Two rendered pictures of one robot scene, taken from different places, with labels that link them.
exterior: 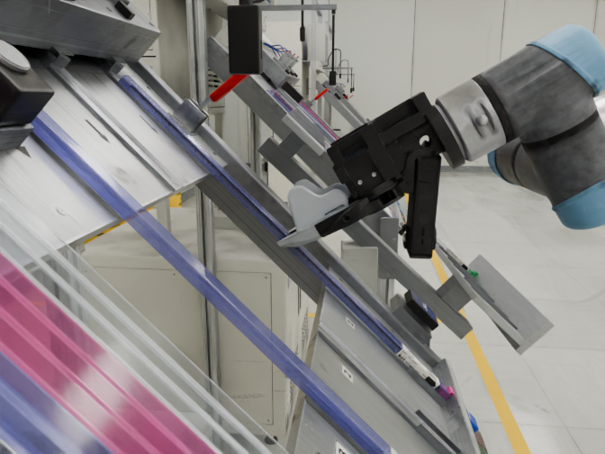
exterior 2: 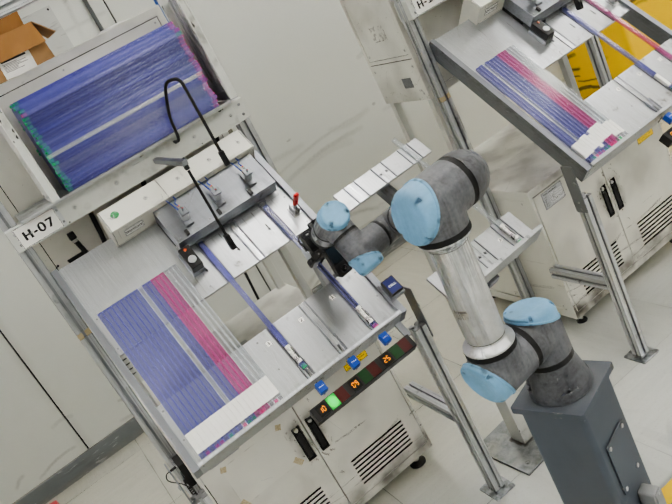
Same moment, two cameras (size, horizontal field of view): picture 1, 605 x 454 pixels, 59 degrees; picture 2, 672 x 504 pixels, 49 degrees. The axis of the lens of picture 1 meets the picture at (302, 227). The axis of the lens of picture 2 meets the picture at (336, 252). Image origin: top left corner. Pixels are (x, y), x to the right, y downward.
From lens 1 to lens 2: 1.86 m
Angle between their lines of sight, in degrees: 61
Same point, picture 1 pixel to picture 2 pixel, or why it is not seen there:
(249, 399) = (547, 289)
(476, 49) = not seen: outside the picture
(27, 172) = (205, 277)
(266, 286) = (524, 210)
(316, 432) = (262, 337)
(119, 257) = not seen: hidden behind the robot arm
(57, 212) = (209, 286)
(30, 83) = (195, 264)
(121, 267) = not seen: hidden behind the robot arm
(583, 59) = (321, 223)
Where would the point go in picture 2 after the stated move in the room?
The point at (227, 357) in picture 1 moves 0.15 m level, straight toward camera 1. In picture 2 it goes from (523, 257) to (503, 280)
